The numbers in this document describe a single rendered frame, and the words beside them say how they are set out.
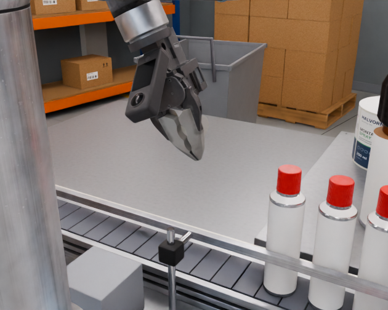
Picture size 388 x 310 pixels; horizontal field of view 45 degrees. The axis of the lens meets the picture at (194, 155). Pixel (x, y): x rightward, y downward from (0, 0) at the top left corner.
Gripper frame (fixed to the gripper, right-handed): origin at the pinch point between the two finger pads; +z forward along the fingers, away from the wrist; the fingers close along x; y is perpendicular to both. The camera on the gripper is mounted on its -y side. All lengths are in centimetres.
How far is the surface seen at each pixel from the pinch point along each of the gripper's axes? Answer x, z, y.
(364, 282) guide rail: -22.2, 20.1, -9.6
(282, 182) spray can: -14.9, 5.5, -5.4
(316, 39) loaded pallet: 53, 37, 325
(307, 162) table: 2, 29, 57
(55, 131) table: 77, -4, 49
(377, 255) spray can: -24.7, 17.2, -8.1
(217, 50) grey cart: 107, 10, 260
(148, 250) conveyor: 13.9, 13.6, -4.7
